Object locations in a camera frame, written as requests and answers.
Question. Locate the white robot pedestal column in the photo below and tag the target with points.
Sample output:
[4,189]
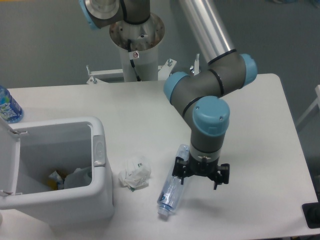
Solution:
[138,47]

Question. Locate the blue labelled water bottle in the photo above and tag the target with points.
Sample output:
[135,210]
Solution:
[10,110]

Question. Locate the white plastic trash can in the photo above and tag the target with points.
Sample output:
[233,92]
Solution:
[31,151]

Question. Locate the black device at table edge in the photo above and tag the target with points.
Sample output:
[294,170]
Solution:
[312,214]

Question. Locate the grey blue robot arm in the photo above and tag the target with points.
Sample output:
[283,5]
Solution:
[197,98]

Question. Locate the trash inside the can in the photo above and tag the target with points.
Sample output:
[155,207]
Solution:
[59,180]

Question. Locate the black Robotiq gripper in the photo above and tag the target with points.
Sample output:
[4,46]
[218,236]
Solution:
[201,167]

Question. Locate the white pedestal base bracket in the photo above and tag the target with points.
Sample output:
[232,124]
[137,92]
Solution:
[117,75]

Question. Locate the white frame at right edge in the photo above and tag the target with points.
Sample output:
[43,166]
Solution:
[310,112]

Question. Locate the clear crushed plastic bottle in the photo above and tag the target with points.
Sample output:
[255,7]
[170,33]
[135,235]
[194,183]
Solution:
[170,196]

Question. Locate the white paper trash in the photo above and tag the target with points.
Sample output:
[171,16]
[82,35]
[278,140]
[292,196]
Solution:
[136,174]

